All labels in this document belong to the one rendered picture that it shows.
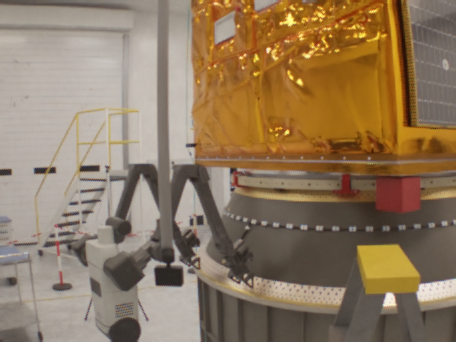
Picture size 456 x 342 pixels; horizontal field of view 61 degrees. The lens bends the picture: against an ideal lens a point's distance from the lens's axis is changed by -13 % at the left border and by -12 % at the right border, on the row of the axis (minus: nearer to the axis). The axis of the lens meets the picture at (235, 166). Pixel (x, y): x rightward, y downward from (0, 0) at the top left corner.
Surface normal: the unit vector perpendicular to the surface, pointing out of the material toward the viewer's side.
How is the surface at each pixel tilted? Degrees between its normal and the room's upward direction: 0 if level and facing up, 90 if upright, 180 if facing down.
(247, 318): 90
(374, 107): 90
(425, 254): 62
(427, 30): 90
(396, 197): 90
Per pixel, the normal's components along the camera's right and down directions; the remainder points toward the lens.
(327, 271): -0.40, -0.43
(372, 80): -0.84, 0.01
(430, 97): 0.48, 0.02
